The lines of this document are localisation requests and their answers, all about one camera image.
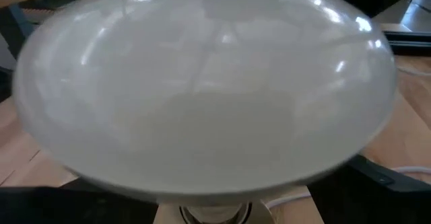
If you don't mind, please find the black aluminium table frame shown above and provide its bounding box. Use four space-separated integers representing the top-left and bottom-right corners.
383 30 431 56

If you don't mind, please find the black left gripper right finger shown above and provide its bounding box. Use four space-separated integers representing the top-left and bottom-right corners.
307 153 431 224

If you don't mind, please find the white frosted lightbulb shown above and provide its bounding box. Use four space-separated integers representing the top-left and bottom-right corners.
12 0 397 207

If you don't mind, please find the white lamp power cord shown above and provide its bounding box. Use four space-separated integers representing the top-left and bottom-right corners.
264 165 431 211

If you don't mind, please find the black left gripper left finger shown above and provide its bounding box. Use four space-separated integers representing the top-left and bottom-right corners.
0 178 160 224

